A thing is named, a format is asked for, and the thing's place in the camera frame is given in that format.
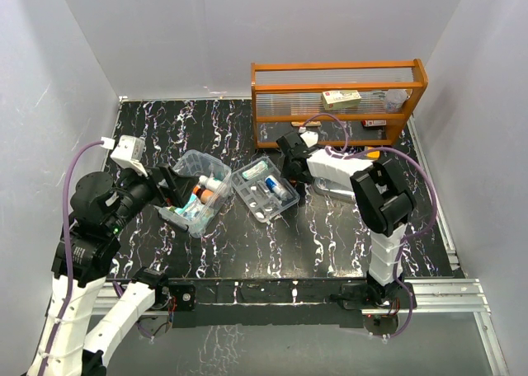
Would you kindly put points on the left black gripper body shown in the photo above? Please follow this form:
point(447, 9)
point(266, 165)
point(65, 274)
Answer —
point(137, 192)

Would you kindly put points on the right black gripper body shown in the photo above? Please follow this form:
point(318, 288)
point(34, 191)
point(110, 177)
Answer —
point(290, 175)

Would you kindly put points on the teal tape packet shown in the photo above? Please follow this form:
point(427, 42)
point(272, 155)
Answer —
point(195, 211)

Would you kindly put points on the white blue cylinder bottle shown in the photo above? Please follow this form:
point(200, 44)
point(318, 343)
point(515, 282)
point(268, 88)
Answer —
point(276, 187)

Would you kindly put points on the brown medicine bottle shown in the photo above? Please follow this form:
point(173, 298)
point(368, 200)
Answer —
point(203, 195)

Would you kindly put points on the clear plastic medicine kit box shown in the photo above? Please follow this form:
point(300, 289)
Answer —
point(195, 163)

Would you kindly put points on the clear kit lid black handle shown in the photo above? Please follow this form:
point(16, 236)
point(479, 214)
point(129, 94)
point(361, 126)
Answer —
point(333, 190)

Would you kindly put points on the white green sachet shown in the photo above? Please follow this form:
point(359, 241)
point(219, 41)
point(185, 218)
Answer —
point(255, 170)

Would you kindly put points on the clear plastic tray insert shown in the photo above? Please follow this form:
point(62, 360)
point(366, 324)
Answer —
point(263, 204)

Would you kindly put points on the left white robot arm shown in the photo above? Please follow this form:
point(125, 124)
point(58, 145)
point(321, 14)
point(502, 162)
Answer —
point(96, 214)

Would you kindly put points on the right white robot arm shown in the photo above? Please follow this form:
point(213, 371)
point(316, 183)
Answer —
point(382, 198)

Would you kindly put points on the beige medicine box on shelf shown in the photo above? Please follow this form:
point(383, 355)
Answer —
point(340, 99)

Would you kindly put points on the flat wooden piece under shelf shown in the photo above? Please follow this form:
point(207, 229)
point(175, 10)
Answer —
point(313, 123)

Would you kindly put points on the yellow grey small device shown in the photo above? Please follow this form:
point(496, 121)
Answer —
point(372, 153)

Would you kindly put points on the red white box under shelf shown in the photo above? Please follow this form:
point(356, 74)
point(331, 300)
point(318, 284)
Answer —
point(373, 124)

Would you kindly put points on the orange wooden shelf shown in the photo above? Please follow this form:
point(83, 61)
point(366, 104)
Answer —
point(286, 92)

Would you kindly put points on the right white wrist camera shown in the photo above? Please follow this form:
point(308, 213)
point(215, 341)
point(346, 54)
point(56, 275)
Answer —
point(309, 137)

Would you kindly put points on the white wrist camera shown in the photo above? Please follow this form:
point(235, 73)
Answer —
point(126, 152)
point(309, 137)

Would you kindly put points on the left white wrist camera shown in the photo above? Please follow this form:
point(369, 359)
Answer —
point(126, 152)

